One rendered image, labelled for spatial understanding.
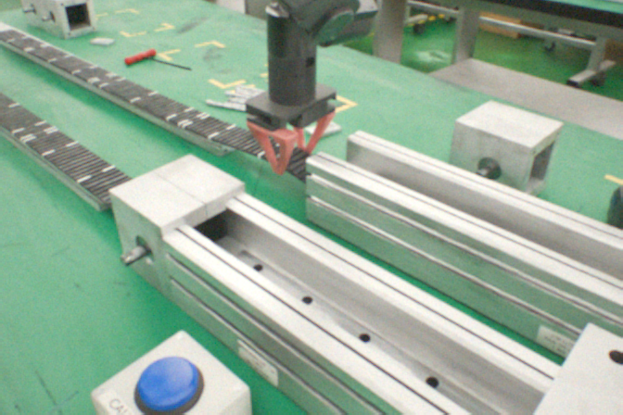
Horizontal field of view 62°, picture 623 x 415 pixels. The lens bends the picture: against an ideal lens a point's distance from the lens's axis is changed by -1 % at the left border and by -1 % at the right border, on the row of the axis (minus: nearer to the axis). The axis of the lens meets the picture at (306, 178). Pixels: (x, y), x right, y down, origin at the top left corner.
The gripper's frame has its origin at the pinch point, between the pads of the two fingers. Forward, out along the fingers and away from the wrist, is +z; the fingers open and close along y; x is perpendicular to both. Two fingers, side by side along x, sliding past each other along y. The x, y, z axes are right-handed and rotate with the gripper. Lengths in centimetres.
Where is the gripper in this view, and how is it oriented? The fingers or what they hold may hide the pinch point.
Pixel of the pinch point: (291, 159)
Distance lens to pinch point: 68.1
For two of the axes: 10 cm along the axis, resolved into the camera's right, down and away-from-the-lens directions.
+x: -7.7, -3.7, 5.2
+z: -0.2, 8.2, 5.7
